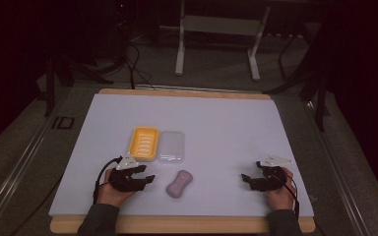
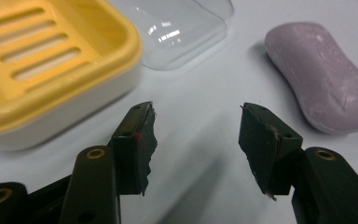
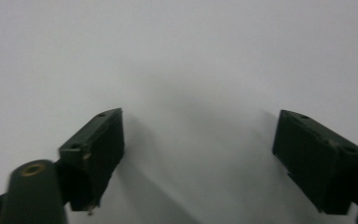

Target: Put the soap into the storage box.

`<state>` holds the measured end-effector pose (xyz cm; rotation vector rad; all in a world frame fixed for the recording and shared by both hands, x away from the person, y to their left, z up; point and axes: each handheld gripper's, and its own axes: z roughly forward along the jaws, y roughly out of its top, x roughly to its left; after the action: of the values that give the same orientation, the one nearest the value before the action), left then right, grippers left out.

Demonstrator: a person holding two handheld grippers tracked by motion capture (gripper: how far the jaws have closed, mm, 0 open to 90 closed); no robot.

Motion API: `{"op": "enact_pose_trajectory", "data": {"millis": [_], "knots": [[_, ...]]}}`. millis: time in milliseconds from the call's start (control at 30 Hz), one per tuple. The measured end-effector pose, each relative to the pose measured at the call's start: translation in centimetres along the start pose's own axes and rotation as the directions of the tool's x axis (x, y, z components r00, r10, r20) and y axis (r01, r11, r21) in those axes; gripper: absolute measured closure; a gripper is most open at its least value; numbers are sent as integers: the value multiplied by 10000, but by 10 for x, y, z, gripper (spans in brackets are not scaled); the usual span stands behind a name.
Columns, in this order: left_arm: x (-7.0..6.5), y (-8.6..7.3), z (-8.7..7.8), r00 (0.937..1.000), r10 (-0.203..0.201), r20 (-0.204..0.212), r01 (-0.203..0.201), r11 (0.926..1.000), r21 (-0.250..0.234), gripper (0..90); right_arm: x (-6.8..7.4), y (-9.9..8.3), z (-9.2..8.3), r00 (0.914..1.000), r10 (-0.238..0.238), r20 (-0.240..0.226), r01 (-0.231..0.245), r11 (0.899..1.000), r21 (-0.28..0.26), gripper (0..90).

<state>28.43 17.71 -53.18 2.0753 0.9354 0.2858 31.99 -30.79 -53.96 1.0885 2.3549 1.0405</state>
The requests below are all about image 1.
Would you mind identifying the pink soap bar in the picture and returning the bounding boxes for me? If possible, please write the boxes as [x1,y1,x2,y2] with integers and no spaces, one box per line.
[165,169,194,200]

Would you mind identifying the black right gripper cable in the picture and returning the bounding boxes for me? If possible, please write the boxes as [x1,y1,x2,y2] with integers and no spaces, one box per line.
[275,171,301,219]

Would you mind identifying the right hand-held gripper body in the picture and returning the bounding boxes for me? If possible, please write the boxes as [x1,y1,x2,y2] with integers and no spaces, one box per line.
[249,154,292,193]

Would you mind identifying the person's right hand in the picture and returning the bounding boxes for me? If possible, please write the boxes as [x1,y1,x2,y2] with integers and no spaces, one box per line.
[266,167,296,211]

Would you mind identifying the clear plastic lid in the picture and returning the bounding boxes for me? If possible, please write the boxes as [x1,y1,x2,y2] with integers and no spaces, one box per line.
[157,131,186,165]

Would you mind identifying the white table mat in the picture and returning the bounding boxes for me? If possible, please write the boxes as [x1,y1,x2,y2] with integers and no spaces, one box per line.
[48,92,315,218]

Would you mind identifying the white metal stand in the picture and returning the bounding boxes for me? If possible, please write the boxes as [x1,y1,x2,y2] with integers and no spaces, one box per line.
[174,0,272,82]

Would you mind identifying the yellow soap dish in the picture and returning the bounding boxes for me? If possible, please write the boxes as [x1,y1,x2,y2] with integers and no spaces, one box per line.
[128,126,160,162]

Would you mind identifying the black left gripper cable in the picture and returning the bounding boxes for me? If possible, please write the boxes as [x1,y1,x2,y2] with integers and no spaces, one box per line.
[92,156,123,206]

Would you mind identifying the aluminium floor rail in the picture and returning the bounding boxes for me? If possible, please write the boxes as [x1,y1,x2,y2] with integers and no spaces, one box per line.
[303,97,373,236]
[0,86,75,232]

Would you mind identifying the black floor cables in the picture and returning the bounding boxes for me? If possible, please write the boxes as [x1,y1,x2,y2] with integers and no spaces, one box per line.
[122,40,157,91]

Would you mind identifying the dark metal stand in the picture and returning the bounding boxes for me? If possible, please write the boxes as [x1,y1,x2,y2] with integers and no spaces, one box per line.
[43,53,114,118]
[265,30,331,133]

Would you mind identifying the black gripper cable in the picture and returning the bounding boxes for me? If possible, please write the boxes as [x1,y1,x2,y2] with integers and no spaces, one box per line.
[275,171,301,219]
[92,156,123,206]

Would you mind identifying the person's left hand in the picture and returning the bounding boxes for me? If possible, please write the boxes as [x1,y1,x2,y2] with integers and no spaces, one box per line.
[96,168,136,208]

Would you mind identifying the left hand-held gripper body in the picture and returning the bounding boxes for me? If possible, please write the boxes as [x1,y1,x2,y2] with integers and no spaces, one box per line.
[107,155,147,193]

